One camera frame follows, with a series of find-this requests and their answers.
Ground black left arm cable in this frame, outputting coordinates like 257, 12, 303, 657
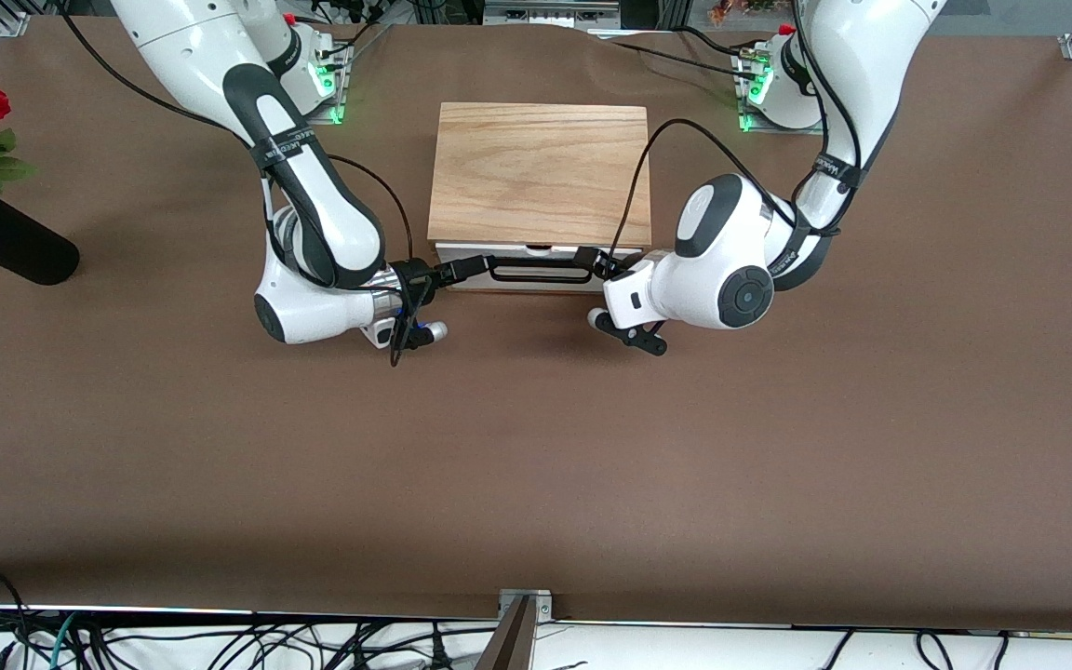
607, 0, 864, 273

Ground light wooden drawer cabinet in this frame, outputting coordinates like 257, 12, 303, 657
426, 102, 653, 254

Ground dark slanted pole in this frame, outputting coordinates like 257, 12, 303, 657
474, 596, 538, 670

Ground brown table cover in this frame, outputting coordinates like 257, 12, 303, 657
0, 14, 1072, 634

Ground teal cable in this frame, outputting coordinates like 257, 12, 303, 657
45, 612, 79, 670

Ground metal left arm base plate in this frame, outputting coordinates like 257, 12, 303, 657
734, 47, 825, 137

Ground short black base cable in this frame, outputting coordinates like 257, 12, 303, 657
674, 25, 744, 55

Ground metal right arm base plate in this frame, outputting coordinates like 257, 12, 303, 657
299, 42, 352, 126

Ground wooden drawer with white front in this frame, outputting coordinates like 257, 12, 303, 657
435, 241, 646, 292

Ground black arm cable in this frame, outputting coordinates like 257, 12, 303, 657
57, 0, 435, 369
607, 0, 864, 273

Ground black cable tangle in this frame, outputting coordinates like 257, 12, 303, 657
0, 619, 500, 670

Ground black right base cables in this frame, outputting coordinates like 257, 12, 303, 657
294, 0, 390, 66

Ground grey metal edge bracket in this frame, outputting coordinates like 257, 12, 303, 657
497, 589, 555, 623

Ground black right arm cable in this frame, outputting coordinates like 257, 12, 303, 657
57, 0, 435, 369

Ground grey power strip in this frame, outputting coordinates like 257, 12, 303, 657
482, 0, 623, 28

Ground long black base cable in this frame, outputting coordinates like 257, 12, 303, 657
603, 39, 760, 81

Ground black metal drawer handle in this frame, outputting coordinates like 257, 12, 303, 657
488, 258, 595, 285

